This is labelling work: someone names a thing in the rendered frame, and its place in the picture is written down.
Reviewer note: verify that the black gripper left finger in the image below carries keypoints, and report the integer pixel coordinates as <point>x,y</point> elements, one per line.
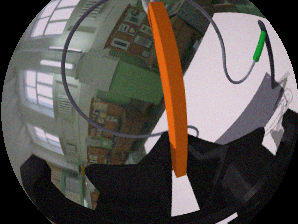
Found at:
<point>152,175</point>

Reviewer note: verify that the orange handle with grey loop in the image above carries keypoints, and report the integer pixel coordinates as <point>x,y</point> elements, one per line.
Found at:
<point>171,75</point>

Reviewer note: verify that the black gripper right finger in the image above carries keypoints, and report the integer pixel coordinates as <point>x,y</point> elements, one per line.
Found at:
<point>208,162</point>

